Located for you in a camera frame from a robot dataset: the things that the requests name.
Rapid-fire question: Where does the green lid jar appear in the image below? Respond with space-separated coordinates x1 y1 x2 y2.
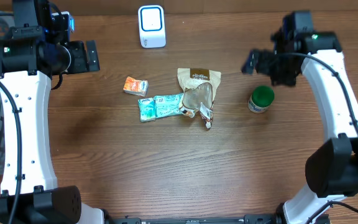
248 85 275 113

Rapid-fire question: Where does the orange tissue pack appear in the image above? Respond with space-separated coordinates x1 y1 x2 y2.
123 77 149 96

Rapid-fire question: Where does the teal tissue pack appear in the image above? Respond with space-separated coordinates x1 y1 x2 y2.
138 98 156 122

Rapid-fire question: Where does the beige brown snack bag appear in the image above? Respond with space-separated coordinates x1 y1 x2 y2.
177 68 221 129

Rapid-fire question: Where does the teal wipes packet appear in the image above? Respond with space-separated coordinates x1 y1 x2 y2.
154 93 183 118

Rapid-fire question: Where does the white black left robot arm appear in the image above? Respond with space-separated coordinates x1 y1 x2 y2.
0 0 110 223

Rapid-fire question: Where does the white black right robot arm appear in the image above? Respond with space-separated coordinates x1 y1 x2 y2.
242 11 358 223

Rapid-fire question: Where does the white barcode scanner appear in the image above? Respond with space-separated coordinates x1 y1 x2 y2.
138 5 167 49

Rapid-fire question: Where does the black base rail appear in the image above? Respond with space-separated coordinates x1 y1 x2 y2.
104 213 331 224

